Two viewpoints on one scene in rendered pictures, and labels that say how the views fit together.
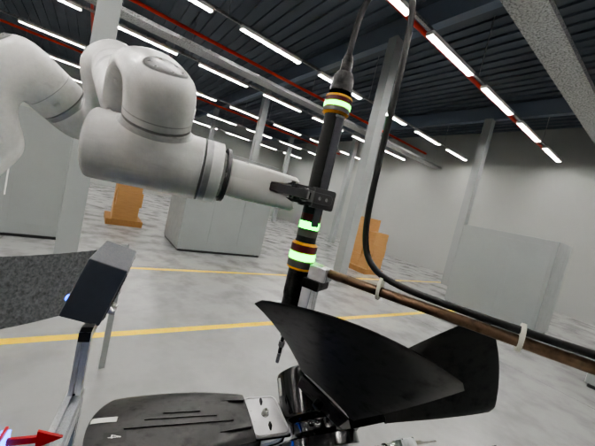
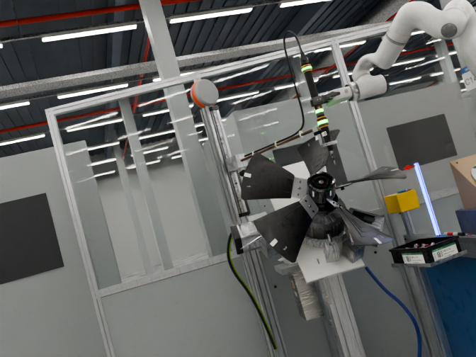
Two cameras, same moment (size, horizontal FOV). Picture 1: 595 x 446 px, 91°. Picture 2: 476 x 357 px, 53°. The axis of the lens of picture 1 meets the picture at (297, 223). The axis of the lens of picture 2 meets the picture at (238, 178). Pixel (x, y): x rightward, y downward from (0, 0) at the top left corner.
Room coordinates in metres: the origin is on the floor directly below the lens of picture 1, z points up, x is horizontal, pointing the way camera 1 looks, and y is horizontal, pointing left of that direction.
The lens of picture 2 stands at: (2.58, 0.24, 1.17)
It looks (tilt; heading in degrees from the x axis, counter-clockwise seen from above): 4 degrees up; 199
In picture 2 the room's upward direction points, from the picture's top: 16 degrees counter-clockwise
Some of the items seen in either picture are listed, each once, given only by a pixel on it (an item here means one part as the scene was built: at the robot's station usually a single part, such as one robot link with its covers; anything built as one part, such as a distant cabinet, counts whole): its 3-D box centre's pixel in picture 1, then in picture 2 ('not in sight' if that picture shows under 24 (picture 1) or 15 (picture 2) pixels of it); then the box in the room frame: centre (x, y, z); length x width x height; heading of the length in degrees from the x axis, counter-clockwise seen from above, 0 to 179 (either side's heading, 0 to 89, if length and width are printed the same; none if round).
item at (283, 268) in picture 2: not in sight; (309, 261); (0.03, -0.35, 0.84); 0.36 x 0.24 x 0.03; 114
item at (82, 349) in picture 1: (81, 361); not in sight; (0.82, 0.53, 0.96); 0.03 x 0.03 x 0.20; 24
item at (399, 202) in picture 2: not in sight; (401, 202); (0.06, 0.19, 1.02); 0.16 x 0.10 x 0.11; 24
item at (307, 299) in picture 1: (299, 289); (324, 135); (0.48, -0.03, 1.41); 0.09 x 0.07 x 0.10; 59
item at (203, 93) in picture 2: not in sight; (204, 93); (0.11, -0.64, 1.88); 0.17 x 0.15 x 0.16; 114
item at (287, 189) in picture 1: (283, 189); not in sight; (0.42, 0.03, 1.57); 0.08 x 0.06 x 0.01; 55
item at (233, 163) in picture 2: not in sight; (235, 162); (0.16, -0.56, 1.46); 0.10 x 0.07 x 0.08; 59
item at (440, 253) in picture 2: not in sight; (425, 251); (0.56, 0.23, 0.84); 0.22 x 0.17 x 0.07; 40
